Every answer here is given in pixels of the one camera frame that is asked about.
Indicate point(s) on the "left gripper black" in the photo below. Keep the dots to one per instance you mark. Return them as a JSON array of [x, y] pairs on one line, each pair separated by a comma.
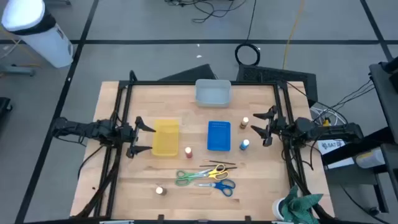
[[127, 132]]

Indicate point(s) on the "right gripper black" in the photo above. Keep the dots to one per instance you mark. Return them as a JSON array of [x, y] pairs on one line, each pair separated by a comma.
[[284, 128]]

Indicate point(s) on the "blue paint bottle white cap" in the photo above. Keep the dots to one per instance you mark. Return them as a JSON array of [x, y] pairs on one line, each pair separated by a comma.
[[244, 144]]

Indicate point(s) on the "red paint bottle white cap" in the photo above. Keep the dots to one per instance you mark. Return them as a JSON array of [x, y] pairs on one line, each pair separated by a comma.
[[188, 152]]

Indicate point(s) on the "brown paint bottle white cap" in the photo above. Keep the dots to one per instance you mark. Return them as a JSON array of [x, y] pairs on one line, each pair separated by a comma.
[[160, 190], [244, 122]]

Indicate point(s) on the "black paintbrush gold ferrule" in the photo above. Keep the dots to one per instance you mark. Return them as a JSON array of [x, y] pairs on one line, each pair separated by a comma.
[[220, 162]]

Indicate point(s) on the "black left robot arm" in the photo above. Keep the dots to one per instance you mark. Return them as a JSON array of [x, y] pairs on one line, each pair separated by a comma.
[[84, 129]]

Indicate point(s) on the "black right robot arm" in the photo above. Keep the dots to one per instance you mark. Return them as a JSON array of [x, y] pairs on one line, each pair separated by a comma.
[[329, 130]]

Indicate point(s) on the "yellow plastic bin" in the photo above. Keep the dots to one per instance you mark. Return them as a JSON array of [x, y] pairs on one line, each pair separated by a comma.
[[164, 138]]

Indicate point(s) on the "blue slotted plastic basket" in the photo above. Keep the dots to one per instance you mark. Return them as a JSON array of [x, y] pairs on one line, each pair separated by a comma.
[[219, 137]]

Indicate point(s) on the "black paintbrush silver ferrule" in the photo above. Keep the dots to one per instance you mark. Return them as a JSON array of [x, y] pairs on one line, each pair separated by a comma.
[[231, 168]]

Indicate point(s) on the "white printed label sheet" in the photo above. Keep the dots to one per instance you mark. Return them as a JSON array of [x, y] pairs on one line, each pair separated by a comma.
[[332, 145]]

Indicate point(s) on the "thin black paintbrush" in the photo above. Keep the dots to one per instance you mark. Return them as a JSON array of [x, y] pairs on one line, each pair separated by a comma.
[[206, 165]]

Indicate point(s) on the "black flat panel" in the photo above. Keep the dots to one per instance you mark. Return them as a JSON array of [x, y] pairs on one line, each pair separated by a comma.
[[192, 74]]

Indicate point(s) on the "plain white paper sheet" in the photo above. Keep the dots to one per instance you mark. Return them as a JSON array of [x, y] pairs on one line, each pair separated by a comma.
[[340, 163]]

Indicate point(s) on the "green plant in white pot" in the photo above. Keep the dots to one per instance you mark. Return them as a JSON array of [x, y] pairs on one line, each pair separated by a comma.
[[298, 207]]

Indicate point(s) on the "black equipment cart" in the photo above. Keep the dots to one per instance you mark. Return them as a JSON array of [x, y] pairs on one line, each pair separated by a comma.
[[384, 93]]

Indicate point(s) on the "black chair base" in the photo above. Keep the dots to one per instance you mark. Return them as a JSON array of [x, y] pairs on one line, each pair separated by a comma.
[[3, 107]]

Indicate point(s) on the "grey metal stand base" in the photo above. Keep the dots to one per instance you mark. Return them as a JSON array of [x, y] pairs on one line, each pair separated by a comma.
[[15, 71]]

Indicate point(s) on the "white trash can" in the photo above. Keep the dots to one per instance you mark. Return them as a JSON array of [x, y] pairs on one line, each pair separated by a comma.
[[34, 28]]

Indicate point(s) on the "black metal table frame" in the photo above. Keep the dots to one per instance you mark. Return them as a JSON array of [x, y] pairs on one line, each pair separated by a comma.
[[186, 83]]

